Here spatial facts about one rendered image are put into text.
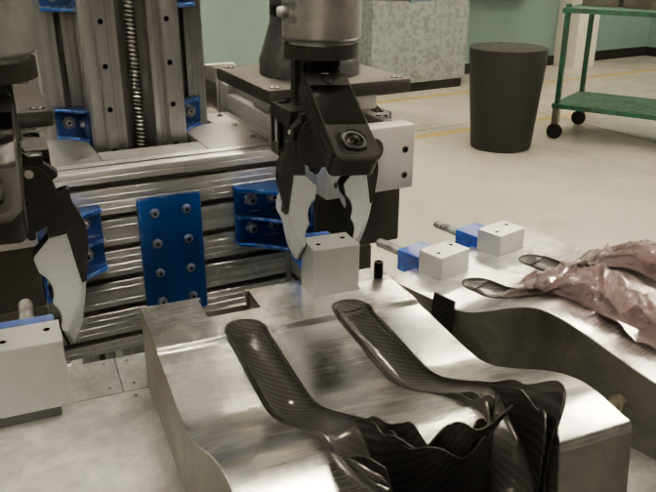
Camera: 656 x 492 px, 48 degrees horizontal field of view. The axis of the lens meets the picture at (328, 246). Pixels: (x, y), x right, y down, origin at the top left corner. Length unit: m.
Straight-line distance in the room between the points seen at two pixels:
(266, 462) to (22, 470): 0.31
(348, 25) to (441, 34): 6.04
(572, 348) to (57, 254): 0.46
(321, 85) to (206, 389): 0.29
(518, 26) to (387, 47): 2.02
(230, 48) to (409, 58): 1.52
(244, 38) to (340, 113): 5.69
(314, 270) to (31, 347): 0.29
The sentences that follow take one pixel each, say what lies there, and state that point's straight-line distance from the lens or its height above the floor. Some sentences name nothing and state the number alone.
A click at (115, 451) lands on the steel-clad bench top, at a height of 0.80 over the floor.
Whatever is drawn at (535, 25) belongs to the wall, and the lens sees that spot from 8.19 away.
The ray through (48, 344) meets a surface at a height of 0.96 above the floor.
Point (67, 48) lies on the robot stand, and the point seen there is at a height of 1.08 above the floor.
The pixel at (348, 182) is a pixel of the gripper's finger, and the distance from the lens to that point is 0.74.
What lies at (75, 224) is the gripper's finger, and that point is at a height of 1.04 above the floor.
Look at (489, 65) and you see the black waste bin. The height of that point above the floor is 0.53.
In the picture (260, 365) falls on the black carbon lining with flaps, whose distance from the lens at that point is 0.65.
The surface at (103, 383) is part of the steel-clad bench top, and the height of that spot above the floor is 0.80.
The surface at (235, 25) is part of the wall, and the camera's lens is 6.31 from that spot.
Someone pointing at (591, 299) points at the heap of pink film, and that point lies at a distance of 0.76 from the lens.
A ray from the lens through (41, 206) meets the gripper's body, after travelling 0.54.
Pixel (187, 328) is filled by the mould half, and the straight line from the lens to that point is 0.70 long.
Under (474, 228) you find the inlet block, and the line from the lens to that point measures 1.00.
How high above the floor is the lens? 1.22
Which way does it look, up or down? 22 degrees down
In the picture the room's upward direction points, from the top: straight up
